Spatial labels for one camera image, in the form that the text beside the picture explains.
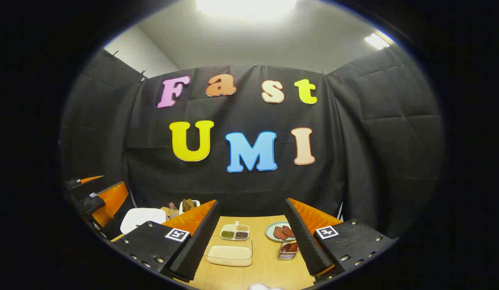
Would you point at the white toaster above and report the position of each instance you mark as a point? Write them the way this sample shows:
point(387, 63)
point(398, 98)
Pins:
point(196, 203)

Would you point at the clear plastic rice box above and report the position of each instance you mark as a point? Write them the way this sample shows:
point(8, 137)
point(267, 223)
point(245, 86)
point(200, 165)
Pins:
point(229, 254)

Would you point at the black tripod stand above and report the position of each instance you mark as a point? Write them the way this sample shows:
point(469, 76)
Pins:
point(340, 211)

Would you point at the black backdrop cloth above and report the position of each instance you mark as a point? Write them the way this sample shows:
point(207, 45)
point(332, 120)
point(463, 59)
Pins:
point(241, 189)

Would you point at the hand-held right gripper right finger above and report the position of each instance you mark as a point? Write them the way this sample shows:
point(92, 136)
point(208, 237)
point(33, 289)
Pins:
point(306, 245)

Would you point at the white rice cooker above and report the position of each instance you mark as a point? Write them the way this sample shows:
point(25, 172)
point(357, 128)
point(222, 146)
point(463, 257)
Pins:
point(142, 217)

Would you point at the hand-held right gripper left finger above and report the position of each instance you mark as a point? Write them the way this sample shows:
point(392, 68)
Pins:
point(197, 245)

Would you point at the glass bottle with red label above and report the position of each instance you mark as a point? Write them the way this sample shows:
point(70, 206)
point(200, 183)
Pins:
point(173, 210)

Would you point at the brown bread slice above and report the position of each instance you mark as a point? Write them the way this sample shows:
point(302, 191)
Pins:
point(185, 205)
point(191, 204)

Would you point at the white divided dish of grains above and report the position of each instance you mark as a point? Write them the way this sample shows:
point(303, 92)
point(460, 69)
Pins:
point(235, 232)

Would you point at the pale green plate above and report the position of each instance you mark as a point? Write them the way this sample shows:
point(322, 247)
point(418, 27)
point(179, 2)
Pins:
point(270, 231)

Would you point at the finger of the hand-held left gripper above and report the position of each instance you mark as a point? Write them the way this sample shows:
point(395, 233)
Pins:
point(90, 203)
point(74, 183)

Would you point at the small ceiling light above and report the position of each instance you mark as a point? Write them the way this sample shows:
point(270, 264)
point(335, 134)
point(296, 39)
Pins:
point(377, 40)

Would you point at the large ceiling light panel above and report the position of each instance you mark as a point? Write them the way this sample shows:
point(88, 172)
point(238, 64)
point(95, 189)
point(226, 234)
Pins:
point(245, 7)

